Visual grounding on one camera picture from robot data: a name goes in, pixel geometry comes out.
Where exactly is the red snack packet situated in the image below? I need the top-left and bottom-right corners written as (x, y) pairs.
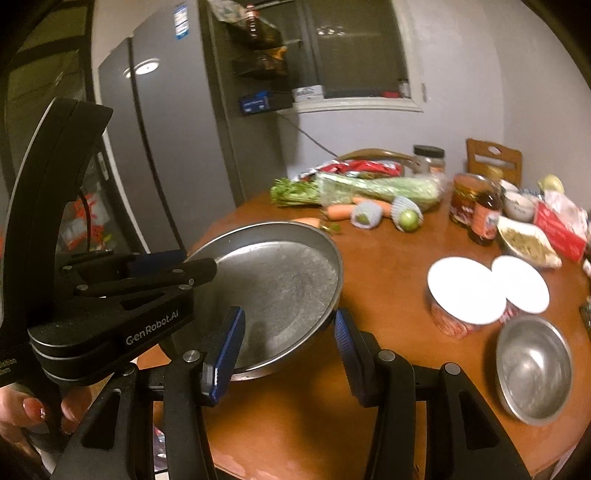
top-left (300, 159), bottom-right (402, 183)

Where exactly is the black cable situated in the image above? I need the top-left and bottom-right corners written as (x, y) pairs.
top-left (276, 111), bottom-right (345, 160)

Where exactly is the glass door cabinet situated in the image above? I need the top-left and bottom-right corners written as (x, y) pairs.
top-left (4, 37), bottom-right (153, 259)

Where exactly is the white bowl blue print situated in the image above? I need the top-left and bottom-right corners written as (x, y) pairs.
top-left (502, 189), bottom-right (539, 223)

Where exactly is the brown sauce bottle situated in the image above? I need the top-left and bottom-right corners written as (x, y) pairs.
top-left (468, 166), bottom-right (505, 246)

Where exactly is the blue box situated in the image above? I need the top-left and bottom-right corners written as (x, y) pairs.
top-left (239, 91), bottom-right (273, 114)

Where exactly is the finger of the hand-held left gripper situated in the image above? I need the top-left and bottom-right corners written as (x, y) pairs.
top-left (65, 249), bottom-right (188, 278)
top-left (69, 257), bottom-right (218, 315)

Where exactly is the white paper noodle bowl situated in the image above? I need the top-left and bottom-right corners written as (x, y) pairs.
top-left (427, 257), bottom-right (509, 340)
top-left (491, 255), bottom-right (550, 324)

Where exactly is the plastic jar black lid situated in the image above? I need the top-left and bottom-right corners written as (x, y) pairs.
top-left (412, 145), bottom-right (446, 176)

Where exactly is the steel bowl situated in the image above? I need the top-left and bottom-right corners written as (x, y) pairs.
top-left (495, 316), bottom-right (573, 426)

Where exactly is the black fridge side rack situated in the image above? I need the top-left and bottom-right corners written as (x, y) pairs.
top-left (210, 0), bottom-right (289, 77)

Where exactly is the red tissue box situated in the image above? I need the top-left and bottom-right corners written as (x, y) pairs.
top-left (533, 200), bottom-right (588, 264)

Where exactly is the white dish of pickled greens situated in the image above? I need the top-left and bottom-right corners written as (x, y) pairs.
top-left (496, 216), bottom-right (563, 269)

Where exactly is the crumpled white tissue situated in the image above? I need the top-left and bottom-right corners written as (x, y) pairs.
top-left (545, 189), bottom-right (578, 215)

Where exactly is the curved wooden chair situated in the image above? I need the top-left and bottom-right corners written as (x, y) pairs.
top-left (339, 148), bottom-right (416, 174)

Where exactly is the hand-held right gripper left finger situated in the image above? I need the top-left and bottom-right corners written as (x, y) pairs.
top-left (48, 305), bottom-right (246, 480)

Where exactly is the green fruit in foam net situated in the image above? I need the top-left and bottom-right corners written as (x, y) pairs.
top-left (392, 196), bottom-right (424, 232)

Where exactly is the bagged celery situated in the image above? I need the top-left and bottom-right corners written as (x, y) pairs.
top-left (270, 172), bottom-right (444, 213)

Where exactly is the person's left hand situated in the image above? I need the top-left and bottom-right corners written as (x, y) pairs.
top-left (0, 385), bottom-right (93, 444)

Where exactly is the grey refrigerator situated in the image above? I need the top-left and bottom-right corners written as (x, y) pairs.
top-left (95, 0), bottom-right (296, 259)

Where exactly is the fruit in white foam net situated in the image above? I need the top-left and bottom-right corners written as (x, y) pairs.
top-left (351, 200), bottom-right (384, 228)

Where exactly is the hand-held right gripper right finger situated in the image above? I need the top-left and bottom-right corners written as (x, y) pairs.
top-left (333, 308), bottom-right (532, 480)

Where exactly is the shallow steel plate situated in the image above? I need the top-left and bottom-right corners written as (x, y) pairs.
top-left (185, 222), bottom-right (345, 381)

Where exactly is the glass jar red label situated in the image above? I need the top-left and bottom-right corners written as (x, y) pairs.
top-left (449, 173), bottom-right (485, 228)

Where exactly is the white box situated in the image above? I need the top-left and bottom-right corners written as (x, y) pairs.
top-left (292, 85), bottom-right (324, 103)

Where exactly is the window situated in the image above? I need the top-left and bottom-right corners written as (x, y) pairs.
top-left (259, 0), bottom-right (423, 114)

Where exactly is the bottle with red cap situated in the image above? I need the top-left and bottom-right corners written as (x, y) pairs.
top-left (245, 4), bottom-right (262, 40)

